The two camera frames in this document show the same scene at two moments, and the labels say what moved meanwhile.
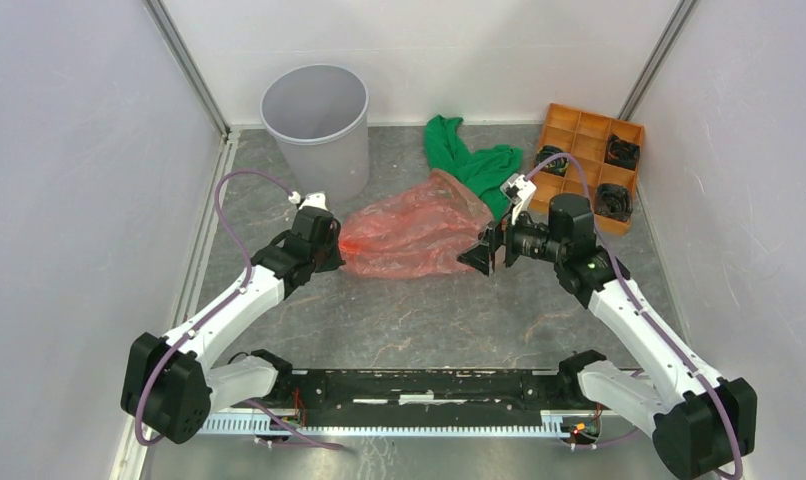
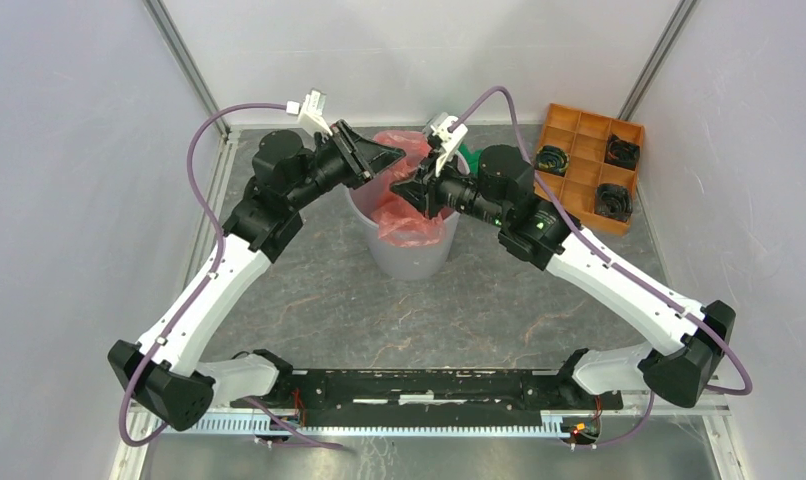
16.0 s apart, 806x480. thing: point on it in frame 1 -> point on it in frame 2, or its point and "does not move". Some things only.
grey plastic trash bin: x=320 y=116 -> x=404 y=263
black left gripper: x=335 y=261 -> x=370 y=157
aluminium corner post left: x=188 y=65 does not move
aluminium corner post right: x=659 y=56 does not move
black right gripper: x=478 y=257 -> x=424 y=190
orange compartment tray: x=608 y=150 does not move
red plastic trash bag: x=420 y=232 -> x=401 y=219
